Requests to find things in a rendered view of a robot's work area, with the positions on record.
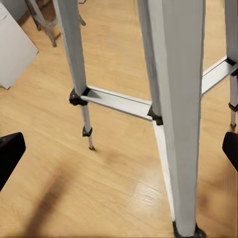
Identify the taboret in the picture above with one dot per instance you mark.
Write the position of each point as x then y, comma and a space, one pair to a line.
39, 19

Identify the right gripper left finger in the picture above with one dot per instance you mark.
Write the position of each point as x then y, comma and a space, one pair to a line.
12, 147

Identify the desk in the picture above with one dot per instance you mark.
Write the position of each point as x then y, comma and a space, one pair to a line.
16, 50

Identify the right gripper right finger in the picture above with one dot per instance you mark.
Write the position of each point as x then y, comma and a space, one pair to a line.
230, 148

